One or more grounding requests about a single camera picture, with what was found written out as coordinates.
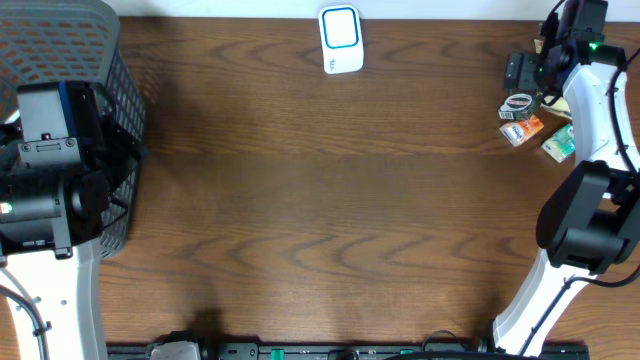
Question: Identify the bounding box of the large yellow snack bag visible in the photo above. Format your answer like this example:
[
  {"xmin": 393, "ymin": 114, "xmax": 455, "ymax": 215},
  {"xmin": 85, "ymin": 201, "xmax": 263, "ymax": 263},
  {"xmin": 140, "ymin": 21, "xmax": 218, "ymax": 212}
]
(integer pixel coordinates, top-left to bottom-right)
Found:
[{"xmin": 533, "ymin": 38, "xmax": 572, "ymax": 121}]

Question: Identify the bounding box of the black round-logo snack packet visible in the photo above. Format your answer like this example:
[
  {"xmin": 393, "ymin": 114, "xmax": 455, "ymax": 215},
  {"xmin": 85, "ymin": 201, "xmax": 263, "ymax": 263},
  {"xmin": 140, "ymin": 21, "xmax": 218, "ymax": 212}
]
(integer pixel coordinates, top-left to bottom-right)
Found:
[{"xmin": 498, "ymin": 93, "xmax": 539, "ymax": 121}]

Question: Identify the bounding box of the teal candy packet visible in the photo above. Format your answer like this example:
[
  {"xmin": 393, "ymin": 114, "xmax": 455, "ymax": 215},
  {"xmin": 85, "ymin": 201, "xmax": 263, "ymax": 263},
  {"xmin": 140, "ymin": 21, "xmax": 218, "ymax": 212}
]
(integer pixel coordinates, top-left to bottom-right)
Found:
[{"xmin": 541, "ymin": 124, "xmax": 575, "ymax": 163}]

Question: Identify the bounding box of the orange candy packet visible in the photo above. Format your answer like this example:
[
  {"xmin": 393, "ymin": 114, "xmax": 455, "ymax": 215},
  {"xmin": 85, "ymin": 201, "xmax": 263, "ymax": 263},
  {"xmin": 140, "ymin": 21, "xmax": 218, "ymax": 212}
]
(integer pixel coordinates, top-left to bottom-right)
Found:
[{"xmin": 500, "ymin": 115, "xmax": 544, "ymax": 147}]

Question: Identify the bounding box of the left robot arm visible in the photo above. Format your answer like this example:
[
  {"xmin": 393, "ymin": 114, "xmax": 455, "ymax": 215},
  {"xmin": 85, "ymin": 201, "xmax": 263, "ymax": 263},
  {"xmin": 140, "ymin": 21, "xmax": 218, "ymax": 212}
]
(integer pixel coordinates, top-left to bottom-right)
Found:
[{"xmin": 1, "ymin": 81, "xmax": 147, "ymax": 359}]

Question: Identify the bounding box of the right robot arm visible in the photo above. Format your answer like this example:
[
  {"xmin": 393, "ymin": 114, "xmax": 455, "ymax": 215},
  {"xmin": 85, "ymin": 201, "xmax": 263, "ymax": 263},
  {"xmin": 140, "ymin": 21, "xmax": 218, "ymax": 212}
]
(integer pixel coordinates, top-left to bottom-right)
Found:
[{"xmin": 487, "ymin": 0, "xmax": 639, "ymax": 357}]

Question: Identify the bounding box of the white barcode scanner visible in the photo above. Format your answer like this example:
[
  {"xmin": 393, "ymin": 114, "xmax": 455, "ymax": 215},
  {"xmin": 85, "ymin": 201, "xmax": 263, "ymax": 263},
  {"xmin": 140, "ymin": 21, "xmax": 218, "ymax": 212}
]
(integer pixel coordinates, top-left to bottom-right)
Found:
[{"xmin": 318, "ymin": 4, "xmax": 364, "ymax": 75}]

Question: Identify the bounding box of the dark grey plastic basket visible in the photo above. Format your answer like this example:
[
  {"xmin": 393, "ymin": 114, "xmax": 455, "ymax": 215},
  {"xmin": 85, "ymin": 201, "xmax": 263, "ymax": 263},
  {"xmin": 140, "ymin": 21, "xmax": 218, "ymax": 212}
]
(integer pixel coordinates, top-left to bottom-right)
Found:
[{"xmin": 1, "ymin": 1, "xmax": 146, "ymax": 257}]

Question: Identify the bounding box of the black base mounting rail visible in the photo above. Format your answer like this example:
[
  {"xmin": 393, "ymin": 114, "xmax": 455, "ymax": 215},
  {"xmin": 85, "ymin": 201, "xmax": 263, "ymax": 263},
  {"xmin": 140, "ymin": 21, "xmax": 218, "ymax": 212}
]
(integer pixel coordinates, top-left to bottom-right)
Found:
[{"xmin": 106, "ymin": 341, "xmax": 591, "ymax": 360}]

